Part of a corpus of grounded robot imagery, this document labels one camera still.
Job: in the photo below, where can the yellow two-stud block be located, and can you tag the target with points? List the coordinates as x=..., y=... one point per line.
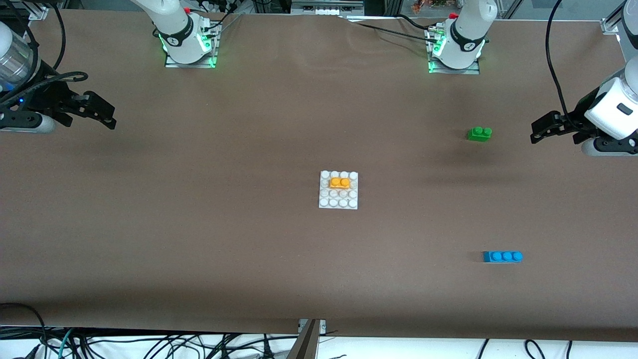
x=340, y=183

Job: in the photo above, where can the white studded base plate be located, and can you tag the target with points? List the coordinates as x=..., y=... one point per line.
x=339, y=199

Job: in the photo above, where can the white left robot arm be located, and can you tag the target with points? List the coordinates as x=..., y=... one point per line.
x=468, y=35

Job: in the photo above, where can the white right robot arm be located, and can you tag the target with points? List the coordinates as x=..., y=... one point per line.
x=177, y=35

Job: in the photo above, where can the green two-stud block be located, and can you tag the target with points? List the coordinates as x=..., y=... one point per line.
x=479, y=134

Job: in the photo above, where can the blue three-stud block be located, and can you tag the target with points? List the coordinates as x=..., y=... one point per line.
x=502, y=257

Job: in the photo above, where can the brown table cover sheet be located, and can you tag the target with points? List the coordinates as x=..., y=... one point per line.
x=199, y=199

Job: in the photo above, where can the grey device behind table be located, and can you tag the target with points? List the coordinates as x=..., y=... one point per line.
x=326, y=7

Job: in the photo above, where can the aluminium frame profile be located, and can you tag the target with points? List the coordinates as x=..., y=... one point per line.
x=609, y=25
x=40, y=14

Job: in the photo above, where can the metal table post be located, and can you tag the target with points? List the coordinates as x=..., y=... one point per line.
x=305, y=344

